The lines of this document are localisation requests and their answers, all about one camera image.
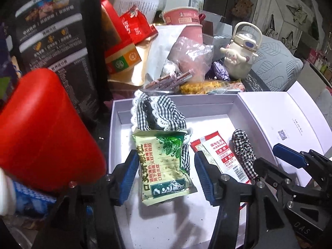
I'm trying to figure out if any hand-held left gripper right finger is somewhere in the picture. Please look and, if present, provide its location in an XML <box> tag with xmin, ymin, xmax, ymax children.
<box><xmin>194</xmin><ymin>150</ymin><xmax>301</xmax><ymax>249</ymax></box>

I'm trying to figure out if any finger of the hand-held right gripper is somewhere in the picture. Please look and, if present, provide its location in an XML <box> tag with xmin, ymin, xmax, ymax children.
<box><xmin>253</xmin><ymin>158</ymin><xmax>297</xmax><ymax>201</ymax></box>
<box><xmin>272</xmin><ymin>143</ymin><xmax>332</xmax><ymax>173</ymax></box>

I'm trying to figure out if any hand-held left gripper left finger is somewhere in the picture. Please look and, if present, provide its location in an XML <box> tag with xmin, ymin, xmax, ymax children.
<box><xmin>31</xmin><ymin>149</ymin><xmax>140</xmax><ymax>249</ymax></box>

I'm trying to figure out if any gingham fabric strip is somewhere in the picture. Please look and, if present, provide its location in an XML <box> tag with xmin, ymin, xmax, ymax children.
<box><xmin>231</xmin><ymin>129</ymin><xmax>260</xmax><ymax>181</ymax></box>

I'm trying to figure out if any green snack packet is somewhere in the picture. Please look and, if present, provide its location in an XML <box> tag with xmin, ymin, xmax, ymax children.
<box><xmin>131</xmin><ymin>129</ymin><xmax>198</xmax><ymax>206</ymax></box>

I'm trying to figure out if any red and white snack packet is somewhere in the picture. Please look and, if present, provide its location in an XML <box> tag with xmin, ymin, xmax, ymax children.
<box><xmin>190</xmin><ymin>132</ymin><xmax>256</xmax><ymax>209</ymax></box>

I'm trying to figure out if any white gift box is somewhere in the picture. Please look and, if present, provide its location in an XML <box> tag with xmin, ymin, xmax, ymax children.
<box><xmin>109</xmin><ymin>81</ymin><xmax>332</xmax><ymax>249</ymax></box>

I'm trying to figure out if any lace-trimmed gingham cloth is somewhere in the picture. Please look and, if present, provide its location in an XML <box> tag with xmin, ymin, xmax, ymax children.
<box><xmin>130</xmin><ymin>89</ymin><xmax>194</xmax><ymax>166</ymax></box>

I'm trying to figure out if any red canister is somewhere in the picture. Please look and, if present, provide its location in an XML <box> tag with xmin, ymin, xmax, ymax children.
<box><xmin>0</xmin><ymin>68</ymin><xmax>107</xmax><ymax>195</ymax></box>

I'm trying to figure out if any yellow snack packet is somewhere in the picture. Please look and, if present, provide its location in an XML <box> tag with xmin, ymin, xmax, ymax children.
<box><xmin>179</xmin><ymin>80</ymin><xmax>245</xmax><ymax>95</ymax></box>

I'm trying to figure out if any grey leaf pattern cushion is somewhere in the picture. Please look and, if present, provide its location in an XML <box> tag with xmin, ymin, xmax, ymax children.
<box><xmin>249</xmin><ymin>35</ymin><xmax>304</xmax><ymax>91</ymax></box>

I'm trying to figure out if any row of bottles on shelf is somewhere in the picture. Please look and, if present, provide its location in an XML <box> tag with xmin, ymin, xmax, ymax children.
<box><xmin>307</xmin><ymin>44</ymin><xmax>332</xmax><ymax>83</ymax></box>

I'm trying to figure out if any blue printed tube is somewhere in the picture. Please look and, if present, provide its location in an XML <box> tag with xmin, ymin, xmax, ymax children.
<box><xmin>0</xmin><ymin>168</ymin><xmax>56</xmax><ymax>216</ymax></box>

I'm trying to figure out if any purple foil packet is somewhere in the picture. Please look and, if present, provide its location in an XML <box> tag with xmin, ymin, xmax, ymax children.
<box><xmin>211</xmin><ymin>61</ymin><xmax>231</xmax><ymax>81</ymax></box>

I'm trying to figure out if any white cartoon water bottle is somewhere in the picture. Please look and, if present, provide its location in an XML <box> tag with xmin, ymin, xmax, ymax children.
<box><xmin>220</xmin><ymin>22</ymin><xmax>263</xmax><ymax>79</ymax></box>

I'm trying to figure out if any tan paper pouch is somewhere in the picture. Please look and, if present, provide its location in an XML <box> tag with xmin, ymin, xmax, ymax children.
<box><xmin>107</xmin><ymin>41</ymin><xmax>156</xmax><ymax>86</ymax></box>

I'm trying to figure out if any red box with colour squares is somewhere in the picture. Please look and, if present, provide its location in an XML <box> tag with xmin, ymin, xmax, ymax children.
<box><xmin>101</xmin><ymin>0</ymin><xmax>143</xmax><ymax>74</ymax></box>

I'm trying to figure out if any clear plastic bag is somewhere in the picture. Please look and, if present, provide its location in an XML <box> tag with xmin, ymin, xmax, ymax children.
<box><xmin>162</xmin><ymin>35</ymin><xmax>214</xmax><ymax>79</ymax></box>

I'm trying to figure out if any white house-shaped cabinet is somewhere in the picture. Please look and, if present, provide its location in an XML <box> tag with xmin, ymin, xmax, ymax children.
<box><xmin>239</xmin><ymin>0</ymin><xmax>322</xmax><ymax>57</ymax></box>

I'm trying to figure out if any white paper pouch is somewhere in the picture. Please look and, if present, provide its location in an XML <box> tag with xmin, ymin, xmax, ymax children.
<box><xmin>144</xmin><ymin>24</ymin><xmax>187</xmax><ymax>86</ymax></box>

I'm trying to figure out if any plain pink cup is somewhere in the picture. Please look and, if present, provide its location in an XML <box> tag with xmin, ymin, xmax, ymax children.
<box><xmin>179</xmin><ymin>23</ymin><xmax>204</xmax><ymax>44</ymax></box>

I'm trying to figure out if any red printed packet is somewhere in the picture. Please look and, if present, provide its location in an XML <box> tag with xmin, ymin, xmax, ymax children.
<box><xmin>119</xmin><ymin>5</ymin><xmax>159</xmax><ymax>44</ymax></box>

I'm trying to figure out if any black printed pouch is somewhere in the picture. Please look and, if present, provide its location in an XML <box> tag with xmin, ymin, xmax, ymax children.
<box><xmin>12</xmin><ymin>0</ymin><xmax>104</xmax><ymax>125</ymax></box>

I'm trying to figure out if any brown hanging bag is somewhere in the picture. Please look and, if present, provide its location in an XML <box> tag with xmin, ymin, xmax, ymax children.
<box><xmin>232</xmin><ymin>0</ymin><xmax>253</xmax><ymax>13</ymax></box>

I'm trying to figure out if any pink printed paper cup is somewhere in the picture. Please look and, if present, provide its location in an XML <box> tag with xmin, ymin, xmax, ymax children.
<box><xmin>162</xmin><ymin>6</ymin><xmax>206</xmax><ymax>26</ymax></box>

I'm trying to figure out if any printed paper sheet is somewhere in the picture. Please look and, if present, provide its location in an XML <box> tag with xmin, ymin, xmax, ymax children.
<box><xmin>113</xmin><ymin>0</ymin><xmax>152</xmax><ymax>22</ymax></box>

